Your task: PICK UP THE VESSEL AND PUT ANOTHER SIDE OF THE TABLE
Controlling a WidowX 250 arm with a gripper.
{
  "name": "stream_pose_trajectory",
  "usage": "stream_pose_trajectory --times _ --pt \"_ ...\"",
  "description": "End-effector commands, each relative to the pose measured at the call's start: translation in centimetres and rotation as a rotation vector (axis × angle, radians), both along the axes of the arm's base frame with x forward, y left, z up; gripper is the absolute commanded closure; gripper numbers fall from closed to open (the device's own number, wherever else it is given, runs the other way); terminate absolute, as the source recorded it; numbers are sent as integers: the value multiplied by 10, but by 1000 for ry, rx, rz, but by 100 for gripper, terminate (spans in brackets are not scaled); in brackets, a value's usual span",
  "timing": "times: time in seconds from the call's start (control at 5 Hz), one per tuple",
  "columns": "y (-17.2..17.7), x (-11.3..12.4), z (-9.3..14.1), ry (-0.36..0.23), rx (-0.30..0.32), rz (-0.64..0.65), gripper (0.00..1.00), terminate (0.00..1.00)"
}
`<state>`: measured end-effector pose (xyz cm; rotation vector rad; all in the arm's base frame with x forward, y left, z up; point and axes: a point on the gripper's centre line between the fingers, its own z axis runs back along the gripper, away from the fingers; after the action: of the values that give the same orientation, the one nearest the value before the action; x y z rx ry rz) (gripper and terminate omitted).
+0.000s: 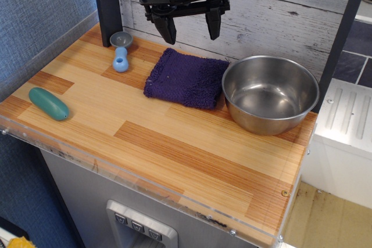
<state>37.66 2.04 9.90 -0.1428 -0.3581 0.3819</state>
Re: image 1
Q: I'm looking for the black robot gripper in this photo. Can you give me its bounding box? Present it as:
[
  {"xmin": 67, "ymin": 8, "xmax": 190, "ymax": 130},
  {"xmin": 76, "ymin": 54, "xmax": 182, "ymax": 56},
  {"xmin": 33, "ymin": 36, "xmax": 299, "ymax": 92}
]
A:
[{"xmin": 139, "ymin": 0, "xmax": 230, "ymax": 45}]

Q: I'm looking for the stainless steel bowl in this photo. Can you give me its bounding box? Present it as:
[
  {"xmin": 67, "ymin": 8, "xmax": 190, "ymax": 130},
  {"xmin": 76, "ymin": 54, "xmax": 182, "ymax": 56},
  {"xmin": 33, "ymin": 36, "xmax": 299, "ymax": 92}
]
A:
[{"xmin": 221, "ymin": 56, "xmax": 320, "ymax": 135}]

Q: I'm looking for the purple folded towel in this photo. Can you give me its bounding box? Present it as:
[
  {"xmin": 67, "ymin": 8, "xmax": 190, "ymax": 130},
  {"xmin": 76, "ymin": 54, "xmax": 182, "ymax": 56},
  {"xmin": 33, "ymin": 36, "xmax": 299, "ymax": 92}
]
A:
[{"xmin": 144, "ymin": 48, "xmax": 229, "ymax": 110}]

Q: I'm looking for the blue grey toy scoop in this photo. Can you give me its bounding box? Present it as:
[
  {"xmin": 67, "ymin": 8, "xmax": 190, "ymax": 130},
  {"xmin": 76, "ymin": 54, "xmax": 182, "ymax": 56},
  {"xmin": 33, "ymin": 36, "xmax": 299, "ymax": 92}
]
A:
[{"xmin": 110, "ymin": 31, "xmax": 133, "ymax": 73}]

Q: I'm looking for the green oval toy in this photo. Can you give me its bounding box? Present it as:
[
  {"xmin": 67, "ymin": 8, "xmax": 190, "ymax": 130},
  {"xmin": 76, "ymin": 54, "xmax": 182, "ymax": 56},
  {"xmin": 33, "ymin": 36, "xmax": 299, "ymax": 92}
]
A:
[{"xmin": 28, "ymin": 87, "xmax": 70, "ymax": 121}]

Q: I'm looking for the clear acrylic table edge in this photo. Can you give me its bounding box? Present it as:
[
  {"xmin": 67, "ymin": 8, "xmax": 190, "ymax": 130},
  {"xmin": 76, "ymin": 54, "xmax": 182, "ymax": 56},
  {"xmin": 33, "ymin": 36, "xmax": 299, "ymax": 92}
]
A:
[{"xmin": 1, "ymin": 116, "xmax": 284, "ymax": 247}]

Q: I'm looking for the white toy sink unit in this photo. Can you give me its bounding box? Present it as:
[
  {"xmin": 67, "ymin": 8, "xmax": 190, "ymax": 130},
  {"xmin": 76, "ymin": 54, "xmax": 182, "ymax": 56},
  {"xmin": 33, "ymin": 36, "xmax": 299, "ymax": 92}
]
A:
[{"xmin": 301, "ymin": 79, "xmax": 371, "ymax": 208}]

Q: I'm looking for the silver toy fridge front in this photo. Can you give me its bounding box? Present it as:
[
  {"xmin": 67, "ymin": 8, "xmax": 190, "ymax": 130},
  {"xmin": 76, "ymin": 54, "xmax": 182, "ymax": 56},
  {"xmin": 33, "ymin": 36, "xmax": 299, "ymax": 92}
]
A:
[{"xmin": 42, "ymin": 151, "xmax": 278, "ymax": 247}]

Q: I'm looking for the yellow object at corner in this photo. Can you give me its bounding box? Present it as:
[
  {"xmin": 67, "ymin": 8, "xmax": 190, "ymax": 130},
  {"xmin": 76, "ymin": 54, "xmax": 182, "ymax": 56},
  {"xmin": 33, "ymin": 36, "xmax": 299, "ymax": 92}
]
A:
[{"xmin": 7, "ymin": 237, "xmax": 36, "ymax": 248}]

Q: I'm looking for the dark left frame post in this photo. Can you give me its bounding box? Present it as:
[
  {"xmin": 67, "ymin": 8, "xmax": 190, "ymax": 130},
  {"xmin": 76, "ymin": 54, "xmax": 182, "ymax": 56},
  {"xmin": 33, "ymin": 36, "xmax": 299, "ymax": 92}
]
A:
[{"xmin": 96, "ymin": 0, "xmax": 122, "ymax": 47}]

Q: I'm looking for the dark frame post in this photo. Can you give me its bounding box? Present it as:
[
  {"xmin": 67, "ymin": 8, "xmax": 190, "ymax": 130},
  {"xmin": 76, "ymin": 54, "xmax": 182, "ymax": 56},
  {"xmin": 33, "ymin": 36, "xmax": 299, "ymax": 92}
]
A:
[
  {"xmin": 312, "ymin": 0, "xmax": 361, "ymax": 113},
  {"xmin": 96, "ymin": 0, "xmax": 122, "ymax": 47}
]

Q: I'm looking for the dark right frame post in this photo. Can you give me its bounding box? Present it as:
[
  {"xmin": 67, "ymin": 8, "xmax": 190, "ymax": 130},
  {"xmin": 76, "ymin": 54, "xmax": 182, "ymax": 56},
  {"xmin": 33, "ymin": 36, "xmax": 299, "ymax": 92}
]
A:
[{"xmin": 312, "ymin": 0, "xmax": 361, "ymax": 113}]

